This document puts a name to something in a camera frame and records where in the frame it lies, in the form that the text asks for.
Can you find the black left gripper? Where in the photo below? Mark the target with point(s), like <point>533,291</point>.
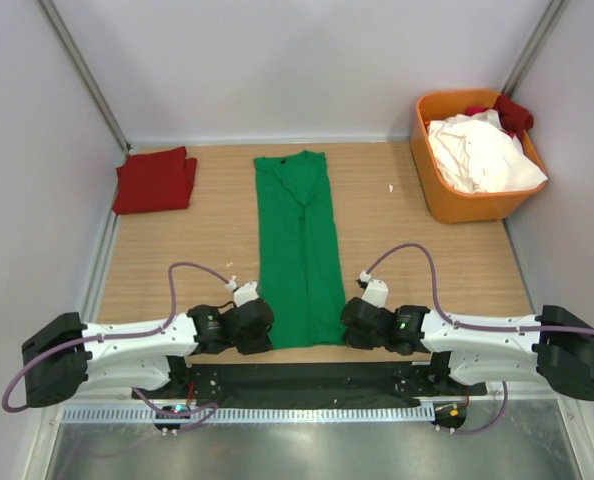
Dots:
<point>261,345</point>

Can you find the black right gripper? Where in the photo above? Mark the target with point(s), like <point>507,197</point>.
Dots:
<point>352,339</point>

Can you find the green t-shirt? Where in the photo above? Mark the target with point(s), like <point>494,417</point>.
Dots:
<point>300,271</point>

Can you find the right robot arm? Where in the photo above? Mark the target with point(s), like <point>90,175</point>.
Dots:
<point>553,347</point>

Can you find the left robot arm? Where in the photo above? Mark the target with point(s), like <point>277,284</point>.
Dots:
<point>68,356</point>

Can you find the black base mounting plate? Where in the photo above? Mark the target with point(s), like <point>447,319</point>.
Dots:
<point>311,386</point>

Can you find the orange plastic bin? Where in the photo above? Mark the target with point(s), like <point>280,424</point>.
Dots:
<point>447,205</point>

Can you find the folded red t-shirt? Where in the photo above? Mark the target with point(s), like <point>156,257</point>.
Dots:
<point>155,182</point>

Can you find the white crumpled t-shirt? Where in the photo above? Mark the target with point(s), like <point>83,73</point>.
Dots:
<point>475,155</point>

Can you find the dark red t-shirt in bin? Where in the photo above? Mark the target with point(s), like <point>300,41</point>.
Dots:
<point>514,119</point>

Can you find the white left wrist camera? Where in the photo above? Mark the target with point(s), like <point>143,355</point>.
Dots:
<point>244,293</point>

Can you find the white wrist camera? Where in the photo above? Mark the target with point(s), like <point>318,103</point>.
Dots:
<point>244,293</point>
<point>375,291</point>

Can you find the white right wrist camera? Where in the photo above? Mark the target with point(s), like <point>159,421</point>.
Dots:
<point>375,291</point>

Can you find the white slotted cable duct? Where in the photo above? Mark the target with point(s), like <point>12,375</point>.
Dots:
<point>98,414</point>

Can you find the right aluminium corner post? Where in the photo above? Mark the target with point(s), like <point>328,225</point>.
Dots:
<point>536,41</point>

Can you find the aluminium corner post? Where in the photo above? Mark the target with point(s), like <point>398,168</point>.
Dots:
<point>536,41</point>
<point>74,55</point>

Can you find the left aluminium corner post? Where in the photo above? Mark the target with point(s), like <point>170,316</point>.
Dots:
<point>74,55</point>

